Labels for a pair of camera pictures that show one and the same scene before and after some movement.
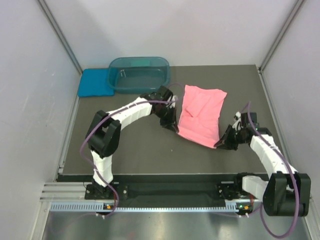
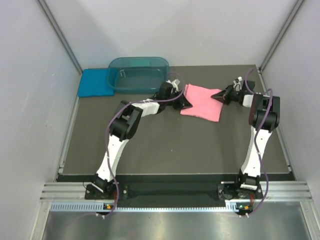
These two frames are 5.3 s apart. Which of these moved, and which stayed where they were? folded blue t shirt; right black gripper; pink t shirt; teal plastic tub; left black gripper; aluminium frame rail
Moved: left black gripper; right black gripper; pink t shirt
Stayed: folded blue t shirt; aluminium frame rail; teal plastic tub
